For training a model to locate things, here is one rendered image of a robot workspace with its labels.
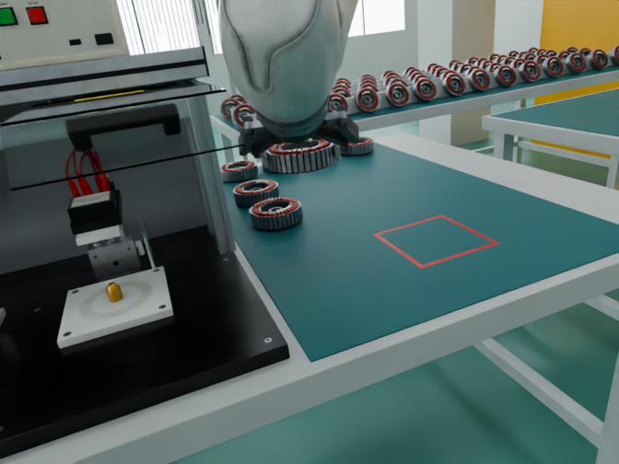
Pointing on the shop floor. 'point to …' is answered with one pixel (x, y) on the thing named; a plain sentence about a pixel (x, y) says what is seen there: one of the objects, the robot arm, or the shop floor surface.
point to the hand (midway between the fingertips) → (300, 152)
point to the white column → (469, 29)
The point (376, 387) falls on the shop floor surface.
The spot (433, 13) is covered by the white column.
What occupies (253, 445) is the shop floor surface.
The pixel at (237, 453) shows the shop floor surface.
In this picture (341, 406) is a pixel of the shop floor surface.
